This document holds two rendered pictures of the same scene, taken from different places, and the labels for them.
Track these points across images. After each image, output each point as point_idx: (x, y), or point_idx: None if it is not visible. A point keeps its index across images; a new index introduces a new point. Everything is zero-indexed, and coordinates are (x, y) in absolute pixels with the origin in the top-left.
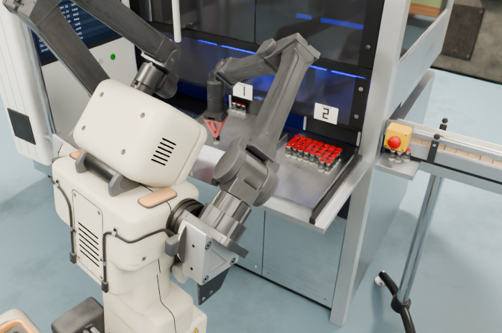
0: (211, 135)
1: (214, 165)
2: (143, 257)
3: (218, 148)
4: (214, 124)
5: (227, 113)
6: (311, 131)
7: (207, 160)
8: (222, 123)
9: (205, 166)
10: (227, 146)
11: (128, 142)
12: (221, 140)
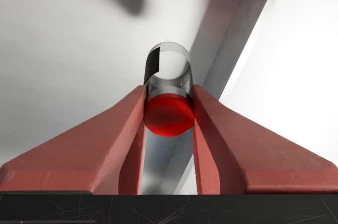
0: (29, 111)
1: None
2: None
3: (140, 34)
4: (137, 186)
5: (22, 219)
6: None
7: (273, 52)
8: (267, 150)
9: (333, 41)
10: None
11: None
12: (51, 44)
